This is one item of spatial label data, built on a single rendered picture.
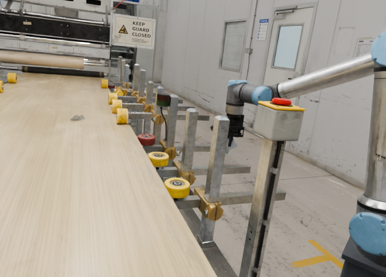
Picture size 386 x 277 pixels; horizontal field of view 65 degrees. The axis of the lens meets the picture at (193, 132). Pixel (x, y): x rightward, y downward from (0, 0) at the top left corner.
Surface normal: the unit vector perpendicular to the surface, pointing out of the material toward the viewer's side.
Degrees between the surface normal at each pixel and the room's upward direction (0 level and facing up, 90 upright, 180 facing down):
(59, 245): 0
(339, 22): 90
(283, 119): 90
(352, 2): 90
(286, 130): 90
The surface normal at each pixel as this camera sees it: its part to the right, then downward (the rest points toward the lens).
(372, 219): -0.75, 0.18
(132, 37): 0.34, 0.28
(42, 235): 0.11, -0.96
